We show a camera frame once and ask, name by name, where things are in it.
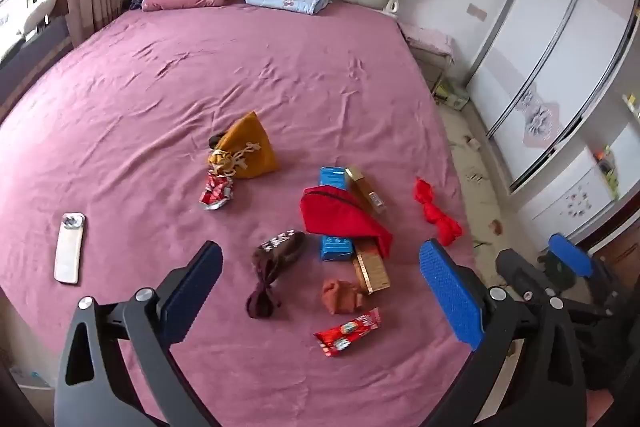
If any blue cardboard box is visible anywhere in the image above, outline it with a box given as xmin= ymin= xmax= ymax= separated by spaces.
xmin=318 ymin=166 xmax=357 ymax=264

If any red snack wrapper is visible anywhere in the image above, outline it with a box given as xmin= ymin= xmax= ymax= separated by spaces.
xmin=313 ymin=307 xmax=382 ymax=359

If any orange-brown cloth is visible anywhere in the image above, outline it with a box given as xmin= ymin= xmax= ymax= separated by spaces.
xmin=321 ymin=278 xmax=368 ymax=315

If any nightstand with pink cover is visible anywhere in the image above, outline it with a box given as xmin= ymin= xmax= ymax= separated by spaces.
xmin=399 ymin=22 xmax=455 ymax=75

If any green box on floor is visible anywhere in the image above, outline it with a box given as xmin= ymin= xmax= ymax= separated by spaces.
xmin=433 ymin=81 xmax=472 ymax=111

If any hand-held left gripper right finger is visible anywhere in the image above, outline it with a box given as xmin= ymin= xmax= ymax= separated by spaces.
xmin=419 ymin=238 xmax=588 ymax=427

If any gold cardboard box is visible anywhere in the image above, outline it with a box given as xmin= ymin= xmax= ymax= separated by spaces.
xmin=352 ymin=241 xmax=392 ymax=296

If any red fabric pouch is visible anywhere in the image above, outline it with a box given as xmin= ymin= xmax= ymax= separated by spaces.
xmin=299 ymin=186 xmax=394 ymax=262

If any crumpled red foil wrapper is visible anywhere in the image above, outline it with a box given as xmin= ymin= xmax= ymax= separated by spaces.
xmin=200 ymin=169 xmax=236 ymax=211

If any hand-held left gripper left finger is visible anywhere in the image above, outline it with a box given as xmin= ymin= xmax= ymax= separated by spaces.
xmin=54 ymin=241 xmax=223 ymax=427

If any white sliding-door wardrobe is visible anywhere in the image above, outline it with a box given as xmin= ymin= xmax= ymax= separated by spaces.
xmin=465 ymin=0 xmax=640 ymax=253

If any brown knotted sock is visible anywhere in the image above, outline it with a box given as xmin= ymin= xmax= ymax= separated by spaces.
xmin=245 ymin=230 xmax=307 ymax=322

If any white smartphone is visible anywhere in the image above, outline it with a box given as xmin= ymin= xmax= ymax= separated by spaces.
xmin=53 ymin=212 xmax=88 ymax=285

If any mustard drawstring pouch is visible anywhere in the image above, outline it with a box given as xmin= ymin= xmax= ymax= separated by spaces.
xmin=209 ymin=111 xmax=280 ymax=180

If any amber liquid bottle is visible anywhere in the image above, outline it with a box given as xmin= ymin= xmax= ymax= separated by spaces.
xmin=344 ymin=164 xmax=388 ymax=216

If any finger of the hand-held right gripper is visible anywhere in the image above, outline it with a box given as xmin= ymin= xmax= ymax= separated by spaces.
xmin=547 ymin=233 xmax=637 ymax=309
xmin=495 ymin=248 xmax=556 ymax=305

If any red knotted cloth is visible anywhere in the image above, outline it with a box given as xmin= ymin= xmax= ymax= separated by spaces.
xmin=413 ymin=177 xmax=465 ymax=248

